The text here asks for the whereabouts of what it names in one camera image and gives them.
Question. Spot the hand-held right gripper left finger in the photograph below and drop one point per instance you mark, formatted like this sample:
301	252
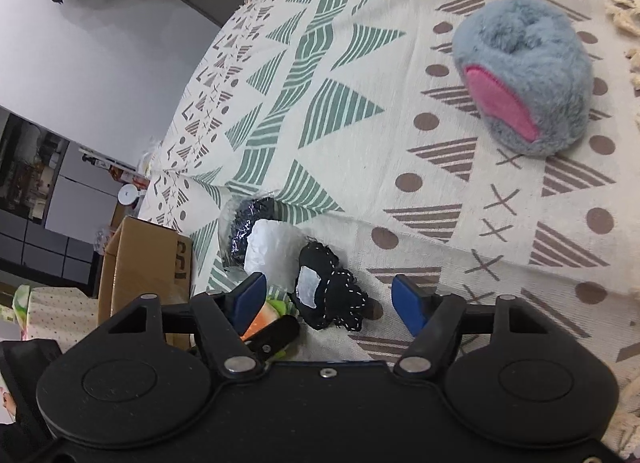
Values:
251	295

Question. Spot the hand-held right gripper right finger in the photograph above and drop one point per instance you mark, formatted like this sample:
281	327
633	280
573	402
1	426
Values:
406	304

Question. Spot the black felt toy white stitching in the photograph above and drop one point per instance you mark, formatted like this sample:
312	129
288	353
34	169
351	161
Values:
332	305

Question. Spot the orange green plush toy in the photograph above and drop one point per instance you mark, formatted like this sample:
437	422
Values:
260	319

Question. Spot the bagged black and white toy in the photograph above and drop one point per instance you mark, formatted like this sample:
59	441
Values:
270	249

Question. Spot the cardboard box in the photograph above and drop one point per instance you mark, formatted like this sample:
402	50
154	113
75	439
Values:
140	263

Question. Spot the white round object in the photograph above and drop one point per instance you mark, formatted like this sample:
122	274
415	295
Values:
129	194

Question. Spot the patterned cream blanket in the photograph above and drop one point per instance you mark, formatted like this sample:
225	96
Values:
350	143

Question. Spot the dotted cream cloth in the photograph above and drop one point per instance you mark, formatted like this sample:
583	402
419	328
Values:
60	315

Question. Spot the dark cabinet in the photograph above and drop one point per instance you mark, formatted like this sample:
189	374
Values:
30	243

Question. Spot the grey plush toy pink patch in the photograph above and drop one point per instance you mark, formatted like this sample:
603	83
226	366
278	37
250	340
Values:
542	68

